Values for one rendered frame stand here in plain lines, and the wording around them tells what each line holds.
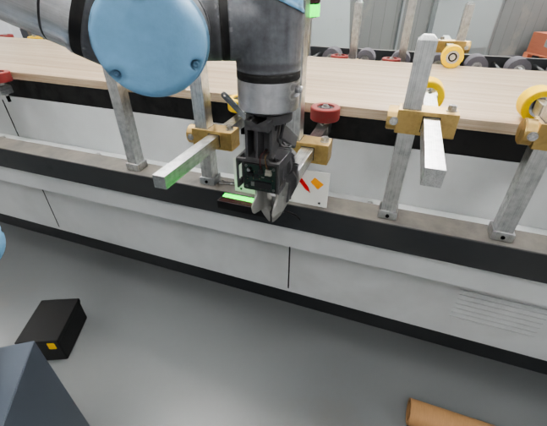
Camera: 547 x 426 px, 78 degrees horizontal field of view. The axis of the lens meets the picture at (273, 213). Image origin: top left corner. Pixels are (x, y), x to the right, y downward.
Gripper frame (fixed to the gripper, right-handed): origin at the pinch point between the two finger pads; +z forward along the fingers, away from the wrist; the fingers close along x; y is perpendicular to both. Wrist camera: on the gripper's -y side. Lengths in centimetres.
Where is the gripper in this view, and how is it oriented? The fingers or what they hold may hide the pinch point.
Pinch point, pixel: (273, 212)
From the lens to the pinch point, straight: 63.4
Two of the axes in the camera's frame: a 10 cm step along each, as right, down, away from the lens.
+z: -0.1, 8.3, 5.6
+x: 9.4, 2.0, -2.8
